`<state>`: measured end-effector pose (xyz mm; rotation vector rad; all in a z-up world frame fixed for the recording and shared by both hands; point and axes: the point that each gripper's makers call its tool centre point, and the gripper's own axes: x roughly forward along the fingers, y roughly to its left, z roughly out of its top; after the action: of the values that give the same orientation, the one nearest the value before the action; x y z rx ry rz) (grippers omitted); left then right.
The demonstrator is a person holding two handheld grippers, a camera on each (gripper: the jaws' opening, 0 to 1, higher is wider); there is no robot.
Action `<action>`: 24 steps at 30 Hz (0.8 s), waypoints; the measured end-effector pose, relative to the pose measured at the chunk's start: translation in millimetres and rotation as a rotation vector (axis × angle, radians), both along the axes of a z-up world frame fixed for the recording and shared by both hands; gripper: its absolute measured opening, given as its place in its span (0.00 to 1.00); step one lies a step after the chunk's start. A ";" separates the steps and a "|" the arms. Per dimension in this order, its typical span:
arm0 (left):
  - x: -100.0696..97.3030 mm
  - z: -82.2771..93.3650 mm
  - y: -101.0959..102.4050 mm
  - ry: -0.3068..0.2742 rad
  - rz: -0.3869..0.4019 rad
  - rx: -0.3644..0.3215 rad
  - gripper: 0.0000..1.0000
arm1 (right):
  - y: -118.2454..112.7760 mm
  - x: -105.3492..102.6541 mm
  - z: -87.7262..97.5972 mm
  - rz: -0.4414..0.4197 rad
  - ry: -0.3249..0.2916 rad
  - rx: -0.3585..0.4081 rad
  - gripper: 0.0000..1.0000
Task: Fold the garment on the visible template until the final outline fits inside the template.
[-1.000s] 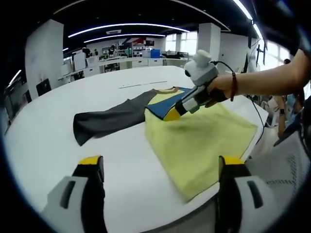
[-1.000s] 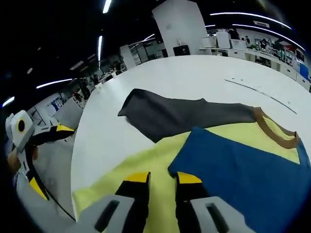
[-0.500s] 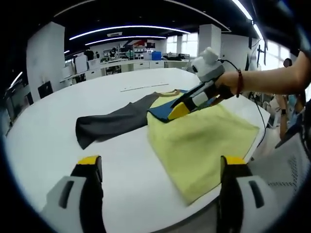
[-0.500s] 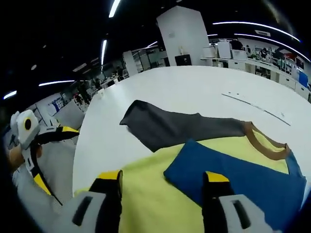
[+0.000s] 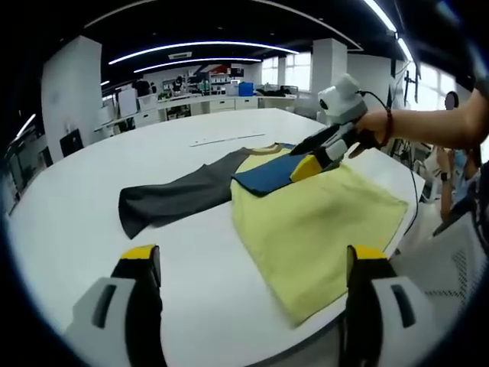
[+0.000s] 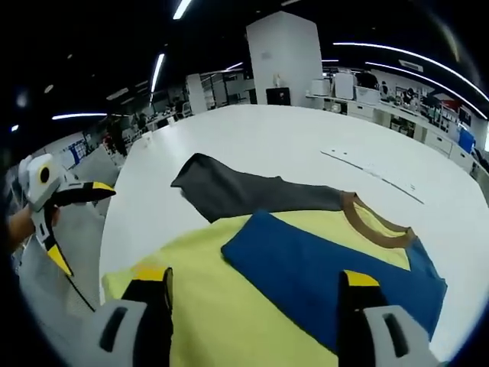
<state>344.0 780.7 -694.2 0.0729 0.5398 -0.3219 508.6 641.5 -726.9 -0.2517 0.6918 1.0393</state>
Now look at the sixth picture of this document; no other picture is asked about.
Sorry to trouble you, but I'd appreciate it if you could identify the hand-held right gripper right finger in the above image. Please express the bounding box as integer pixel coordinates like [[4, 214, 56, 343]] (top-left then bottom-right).
[[335, 269, 444, 367]]

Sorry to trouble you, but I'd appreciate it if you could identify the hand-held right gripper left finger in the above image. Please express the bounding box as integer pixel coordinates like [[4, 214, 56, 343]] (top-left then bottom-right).
[[82, 265, 175, 367]]

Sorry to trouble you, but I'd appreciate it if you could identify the yellow blue grey garment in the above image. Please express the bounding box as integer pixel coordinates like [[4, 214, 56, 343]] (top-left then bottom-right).
[[102, 152, 448, 367]]

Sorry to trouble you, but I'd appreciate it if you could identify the white template strip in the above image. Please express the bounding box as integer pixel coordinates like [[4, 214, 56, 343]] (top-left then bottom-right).
[[319, 148, 426, 204]]

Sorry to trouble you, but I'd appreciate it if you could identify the person's left hand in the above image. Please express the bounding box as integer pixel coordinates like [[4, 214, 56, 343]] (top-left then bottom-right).
[[5, 206, 62, 253]]

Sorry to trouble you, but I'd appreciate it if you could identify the white mesh office chair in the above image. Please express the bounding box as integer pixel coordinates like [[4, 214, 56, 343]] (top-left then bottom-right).
[[17, 147, 129, 333]]

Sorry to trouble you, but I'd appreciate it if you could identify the ceiling light strip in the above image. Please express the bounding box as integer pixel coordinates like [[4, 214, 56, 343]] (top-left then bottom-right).
[[51, 112, 108, 120], [364, 60, 478, 115], [151, 53, 166, 93], [173, 0, 192, 20], [332, 41, 478, 93]]

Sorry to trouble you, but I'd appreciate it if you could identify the long white cabinet counter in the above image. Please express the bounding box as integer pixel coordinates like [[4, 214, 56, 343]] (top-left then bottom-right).
[[305, 91, 481, 175]]

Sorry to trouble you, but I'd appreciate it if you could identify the blue storage bin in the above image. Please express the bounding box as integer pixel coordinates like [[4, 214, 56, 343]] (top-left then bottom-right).
[[458, 128, 477, 152]]

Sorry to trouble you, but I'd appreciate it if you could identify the black cabinet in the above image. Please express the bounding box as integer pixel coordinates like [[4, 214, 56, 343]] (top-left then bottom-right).
[[266, 86, 291, 106]]

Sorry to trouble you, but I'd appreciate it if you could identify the white storage box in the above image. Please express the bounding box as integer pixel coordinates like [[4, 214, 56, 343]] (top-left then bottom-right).
[[354, 86, 381, 104]]

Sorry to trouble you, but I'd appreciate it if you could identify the white square pillar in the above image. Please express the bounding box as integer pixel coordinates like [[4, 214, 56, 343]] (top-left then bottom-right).
[[246, 10, 324, 106]]

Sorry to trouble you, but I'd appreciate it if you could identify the tall white box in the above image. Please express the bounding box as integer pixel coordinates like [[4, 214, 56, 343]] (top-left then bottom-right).
[[334, 73, 355, 101]]

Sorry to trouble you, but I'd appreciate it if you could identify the ceiling air vent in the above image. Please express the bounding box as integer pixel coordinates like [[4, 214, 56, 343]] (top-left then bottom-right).
[[398, 59, 425, 73]]

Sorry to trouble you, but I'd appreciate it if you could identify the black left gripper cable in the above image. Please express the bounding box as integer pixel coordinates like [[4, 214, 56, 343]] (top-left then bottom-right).
[[66, 273, 96, 313]]

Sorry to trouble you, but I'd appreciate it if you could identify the red and black wall banner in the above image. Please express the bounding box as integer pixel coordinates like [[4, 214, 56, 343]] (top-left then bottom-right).
[[431, 89, 473, 125]]

